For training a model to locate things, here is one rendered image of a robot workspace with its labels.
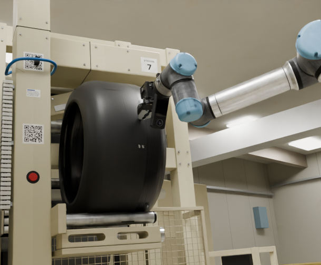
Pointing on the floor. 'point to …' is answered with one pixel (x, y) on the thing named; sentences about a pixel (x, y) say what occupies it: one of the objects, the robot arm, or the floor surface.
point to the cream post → (42, 177)
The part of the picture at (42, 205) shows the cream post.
